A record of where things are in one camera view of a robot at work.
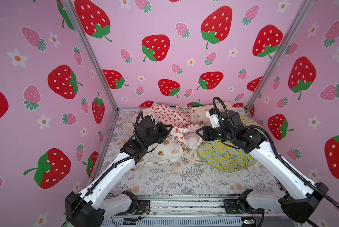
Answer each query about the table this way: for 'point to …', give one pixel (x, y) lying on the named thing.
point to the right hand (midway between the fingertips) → (197, 133)
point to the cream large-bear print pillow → (167, 151)
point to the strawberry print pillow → (184, 134)
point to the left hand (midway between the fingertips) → (175, 125)
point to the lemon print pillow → (218, 156)
